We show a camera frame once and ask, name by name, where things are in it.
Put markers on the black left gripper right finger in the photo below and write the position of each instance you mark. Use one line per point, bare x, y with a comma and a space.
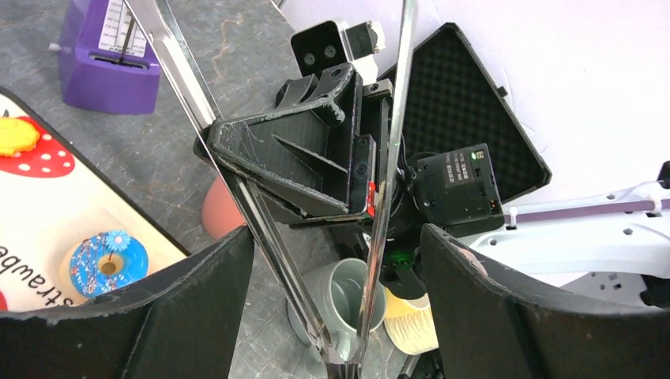
495, 322

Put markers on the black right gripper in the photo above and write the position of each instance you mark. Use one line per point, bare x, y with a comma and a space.
453, 190

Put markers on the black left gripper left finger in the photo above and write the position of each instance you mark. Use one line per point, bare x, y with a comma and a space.
180, 322

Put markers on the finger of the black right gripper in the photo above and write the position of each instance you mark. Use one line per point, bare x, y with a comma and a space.
307, 152

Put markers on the blue frosted donut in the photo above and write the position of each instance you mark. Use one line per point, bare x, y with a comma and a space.
103, 263

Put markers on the metal serving tongs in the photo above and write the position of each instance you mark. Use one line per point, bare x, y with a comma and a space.
158, 23

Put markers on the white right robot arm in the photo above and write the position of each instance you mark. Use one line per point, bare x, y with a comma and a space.
623, 234

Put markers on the yellow ceramic mug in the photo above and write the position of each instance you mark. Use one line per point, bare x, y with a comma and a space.
409, 324

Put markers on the open black case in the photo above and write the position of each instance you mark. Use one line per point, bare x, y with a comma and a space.
454, 103

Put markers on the pink ceramic mug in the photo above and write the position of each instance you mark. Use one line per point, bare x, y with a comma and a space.
220, 215

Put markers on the grey ceramic mug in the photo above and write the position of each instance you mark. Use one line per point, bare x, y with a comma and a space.
337, 291

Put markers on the strawberry print serving tray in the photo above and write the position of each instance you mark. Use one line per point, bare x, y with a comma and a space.
51, 199

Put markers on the purple metronome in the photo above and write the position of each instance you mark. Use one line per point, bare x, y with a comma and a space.
104, 60

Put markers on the orange star cookie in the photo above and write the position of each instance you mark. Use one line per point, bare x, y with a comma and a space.
17, 135

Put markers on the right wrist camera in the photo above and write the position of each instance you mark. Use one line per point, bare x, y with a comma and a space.
334, 42

